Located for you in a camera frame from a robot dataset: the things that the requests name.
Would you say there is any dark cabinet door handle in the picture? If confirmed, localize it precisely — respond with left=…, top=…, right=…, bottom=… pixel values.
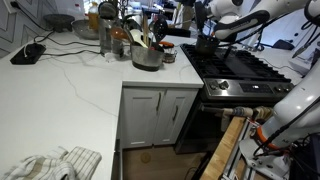
left=171, top=105, right=180, bottom=123
left=155, top=92, right=163, bottom=113

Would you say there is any black slotted spoon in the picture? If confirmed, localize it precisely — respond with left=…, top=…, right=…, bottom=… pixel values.
left=148, top=14, right=169, bottom=51

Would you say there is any beige hanging dish towel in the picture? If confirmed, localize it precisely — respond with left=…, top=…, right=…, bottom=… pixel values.
left=220, top=105, right=276, bottom=133

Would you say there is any orange bottle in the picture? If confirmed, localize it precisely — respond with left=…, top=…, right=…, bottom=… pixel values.
left=87, top=1, right=100, bottom=33

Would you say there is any clear bottle red cap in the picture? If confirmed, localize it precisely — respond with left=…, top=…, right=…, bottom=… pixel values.
left=72, top=3, right=86, bottom=22

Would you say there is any striped kitchen towel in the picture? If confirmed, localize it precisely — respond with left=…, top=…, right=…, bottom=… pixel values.
left=0, top=145, right=103, bottom=180

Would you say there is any wooden utensil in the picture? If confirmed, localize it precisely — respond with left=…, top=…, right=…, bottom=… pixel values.
left=141, top=11, right=151, bottom=48

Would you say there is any metal cart frame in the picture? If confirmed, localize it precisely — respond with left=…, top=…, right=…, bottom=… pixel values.
left=221, top=119, right=268, bottom=180

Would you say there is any tall glass jar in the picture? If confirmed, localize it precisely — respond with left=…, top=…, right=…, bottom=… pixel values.
left=98, top=17, right=114, bottom=56

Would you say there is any black power cable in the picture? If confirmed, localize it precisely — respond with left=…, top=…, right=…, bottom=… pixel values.
left=11, top=1, right=101, bottom=48
left=42, top=49, right=103, bottom=58

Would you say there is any white cabinet door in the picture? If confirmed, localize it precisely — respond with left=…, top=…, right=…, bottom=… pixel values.
left=153, top=88, right=200, bottom=147
left=121, top=87, right=165, bottom=149

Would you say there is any black ladle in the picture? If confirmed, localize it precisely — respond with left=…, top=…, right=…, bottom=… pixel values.
left=98, top=0, right=118, bottom=20

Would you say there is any white wall outlet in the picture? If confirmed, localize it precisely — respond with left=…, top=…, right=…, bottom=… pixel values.
left=2, top=0, right=18, bottom=14

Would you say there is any black flat box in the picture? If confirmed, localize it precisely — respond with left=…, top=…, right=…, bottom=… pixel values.
left=9, top=42, right=47, bottom=66

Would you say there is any black griddle plate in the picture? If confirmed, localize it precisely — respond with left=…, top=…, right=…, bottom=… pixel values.
left=208, top=49, right=264, bottom=80

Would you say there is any wooden bench top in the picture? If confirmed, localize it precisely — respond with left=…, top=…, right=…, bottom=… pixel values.
left=199, top=116, right=247, bottom=180

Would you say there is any black gas range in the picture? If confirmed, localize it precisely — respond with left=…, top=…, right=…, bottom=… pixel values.
left=174, top=42, right=300, bottom=155

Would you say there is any white flat box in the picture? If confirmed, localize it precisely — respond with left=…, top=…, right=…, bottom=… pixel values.
left=288, top=54, right=314, bottom=78

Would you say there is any glass jar brown lid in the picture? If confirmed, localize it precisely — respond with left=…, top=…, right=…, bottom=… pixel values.
left=109, top=27, right=126, bottom=60

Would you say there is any metal utensil holder bucket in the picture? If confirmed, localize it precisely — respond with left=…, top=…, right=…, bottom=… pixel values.
left=129, top=43, right=165, bottom=72

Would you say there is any short white cord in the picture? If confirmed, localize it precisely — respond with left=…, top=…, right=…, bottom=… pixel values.
left=22, top=43, right=30, bottom=58

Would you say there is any white spoon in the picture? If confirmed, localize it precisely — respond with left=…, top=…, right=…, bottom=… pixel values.
left=128, top=28, right=149, bottom=49

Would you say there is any dark cooking pot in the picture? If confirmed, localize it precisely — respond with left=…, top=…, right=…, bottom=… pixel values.
left=195, top=34, right=221, bottom=56

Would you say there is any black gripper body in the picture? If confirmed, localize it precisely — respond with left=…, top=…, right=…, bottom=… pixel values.
left=194, top=1, right=210, bottom=26

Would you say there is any black stone bowl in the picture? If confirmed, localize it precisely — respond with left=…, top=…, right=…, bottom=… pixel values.
left=43, top=13, right=76, bottom=33

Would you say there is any silver oven door handle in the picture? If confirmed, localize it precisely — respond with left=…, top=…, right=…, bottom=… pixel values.
left=199, top=105, right=225, bottom=116

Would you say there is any metal bowl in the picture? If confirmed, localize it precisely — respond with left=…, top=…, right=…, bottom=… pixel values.
left=71, top=19, right=100, bottom=41

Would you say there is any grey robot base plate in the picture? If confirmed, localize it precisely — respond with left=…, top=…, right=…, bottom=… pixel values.
left=238, top=138, right=291, bottom=180

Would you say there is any round brass floor cover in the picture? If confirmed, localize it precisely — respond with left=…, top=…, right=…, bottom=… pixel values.
left=139, top=152, right=152, bottom=164

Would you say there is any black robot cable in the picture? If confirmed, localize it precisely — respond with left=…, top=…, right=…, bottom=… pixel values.
left=251, top=95, right=320, bottom=158
left=229, top=12, right=294, bottom=46
left=292, top=0, right=320, bottom=59

